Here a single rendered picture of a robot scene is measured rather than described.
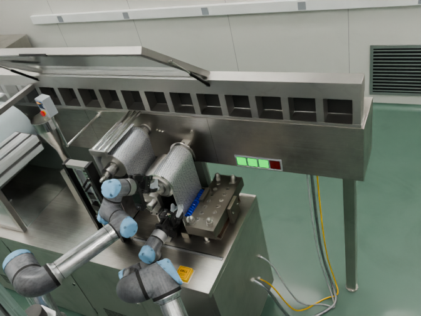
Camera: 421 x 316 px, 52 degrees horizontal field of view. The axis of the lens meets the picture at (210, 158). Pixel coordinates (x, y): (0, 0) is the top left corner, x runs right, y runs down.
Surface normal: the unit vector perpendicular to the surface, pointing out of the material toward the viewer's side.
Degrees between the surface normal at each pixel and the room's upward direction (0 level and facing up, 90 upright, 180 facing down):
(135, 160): 92
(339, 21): 90
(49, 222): 0
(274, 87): 90
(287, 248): 0
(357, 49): 90
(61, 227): 0
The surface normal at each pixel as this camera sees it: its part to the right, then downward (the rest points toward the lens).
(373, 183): -0.21, -0.77
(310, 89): -0.40, 0.63
